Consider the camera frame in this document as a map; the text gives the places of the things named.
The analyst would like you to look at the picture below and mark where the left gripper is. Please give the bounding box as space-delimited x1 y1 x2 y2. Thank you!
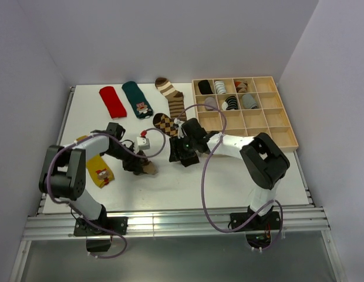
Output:
103 143 143 173

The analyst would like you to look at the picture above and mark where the yellow bear sock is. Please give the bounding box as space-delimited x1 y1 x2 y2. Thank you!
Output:
86 150 114 188

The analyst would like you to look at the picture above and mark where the green bear sock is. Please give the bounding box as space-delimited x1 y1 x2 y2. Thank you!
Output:
122 81 153 119

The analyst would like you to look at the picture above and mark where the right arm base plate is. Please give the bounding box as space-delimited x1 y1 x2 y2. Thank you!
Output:
229 211 282 234

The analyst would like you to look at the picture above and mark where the rolled white striped sock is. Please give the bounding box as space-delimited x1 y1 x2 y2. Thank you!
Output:
214 80 227 95

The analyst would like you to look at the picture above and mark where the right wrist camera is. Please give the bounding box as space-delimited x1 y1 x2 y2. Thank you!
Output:
174 118 184 139

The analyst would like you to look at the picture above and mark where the wooden compartment tray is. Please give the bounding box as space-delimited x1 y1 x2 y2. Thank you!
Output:
193 76 299 152

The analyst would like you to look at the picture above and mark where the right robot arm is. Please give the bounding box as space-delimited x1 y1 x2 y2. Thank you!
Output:
169 118 290 229

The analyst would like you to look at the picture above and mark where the brown striped sock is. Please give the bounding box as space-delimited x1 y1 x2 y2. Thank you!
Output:
154 77 187 121

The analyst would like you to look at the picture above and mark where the rolled black white sock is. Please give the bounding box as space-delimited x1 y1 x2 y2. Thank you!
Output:
221 95 239 110

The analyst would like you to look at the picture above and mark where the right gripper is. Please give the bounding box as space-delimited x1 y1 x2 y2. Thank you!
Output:
168 134 197 162

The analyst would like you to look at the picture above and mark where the rolled grey sock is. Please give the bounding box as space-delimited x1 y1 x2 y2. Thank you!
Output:
241 93 258 109

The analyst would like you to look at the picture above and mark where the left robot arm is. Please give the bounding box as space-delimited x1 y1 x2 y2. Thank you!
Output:
38 122 148 234

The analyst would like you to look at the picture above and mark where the rolled orange argyle sock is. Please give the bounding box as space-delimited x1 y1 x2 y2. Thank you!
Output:
234 80 248 93

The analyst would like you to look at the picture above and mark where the light brown argyle sock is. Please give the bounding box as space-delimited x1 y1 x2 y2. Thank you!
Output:
133 150 158 176

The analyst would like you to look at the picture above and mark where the rolled beige sock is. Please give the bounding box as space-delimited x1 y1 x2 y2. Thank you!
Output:
204 96 218 111

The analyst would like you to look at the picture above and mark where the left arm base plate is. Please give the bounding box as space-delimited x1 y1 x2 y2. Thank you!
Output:
73 217 129 237

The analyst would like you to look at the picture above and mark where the dark brown argyle sock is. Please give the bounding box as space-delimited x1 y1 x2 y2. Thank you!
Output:
153 113 178 137

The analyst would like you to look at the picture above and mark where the red sock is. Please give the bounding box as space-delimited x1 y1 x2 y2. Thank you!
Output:
99 86 127 119

